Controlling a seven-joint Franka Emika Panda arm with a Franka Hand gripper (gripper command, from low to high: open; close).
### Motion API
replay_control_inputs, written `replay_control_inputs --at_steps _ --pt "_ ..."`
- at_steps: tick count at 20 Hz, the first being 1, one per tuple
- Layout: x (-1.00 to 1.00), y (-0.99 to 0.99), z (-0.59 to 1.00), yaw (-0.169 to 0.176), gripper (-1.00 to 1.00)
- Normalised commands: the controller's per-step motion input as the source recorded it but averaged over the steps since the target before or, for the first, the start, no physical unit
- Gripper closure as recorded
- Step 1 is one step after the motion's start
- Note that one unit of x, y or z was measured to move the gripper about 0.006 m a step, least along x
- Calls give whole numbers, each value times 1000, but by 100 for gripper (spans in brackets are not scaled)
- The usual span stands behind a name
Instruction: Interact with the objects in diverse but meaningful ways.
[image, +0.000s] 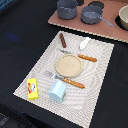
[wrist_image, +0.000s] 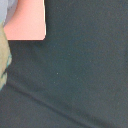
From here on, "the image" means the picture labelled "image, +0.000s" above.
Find brown sausage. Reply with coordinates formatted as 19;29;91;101
60;33;67;48

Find light blue milk carton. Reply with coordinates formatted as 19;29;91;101
49;81;66;103

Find yellow butter box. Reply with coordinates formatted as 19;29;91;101
27;78;38;100

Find round beige plate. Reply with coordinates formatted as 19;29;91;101
55;54;83;78

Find beige woven placemat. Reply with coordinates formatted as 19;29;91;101
14;31;114;128

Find grey pot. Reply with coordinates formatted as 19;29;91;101
57;0;78;20

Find black burner plate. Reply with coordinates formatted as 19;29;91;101
88;1;104;9

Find brown stove board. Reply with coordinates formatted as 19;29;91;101
48;0;128;43

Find beige bowl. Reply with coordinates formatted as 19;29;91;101
119;5;128;30

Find knife with wooden handle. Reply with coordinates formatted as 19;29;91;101
58;49;97;62

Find fork with wooden handle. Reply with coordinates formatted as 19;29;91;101
45;71;85;89

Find grey saucepan with handle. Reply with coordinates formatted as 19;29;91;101
81;6;113;27

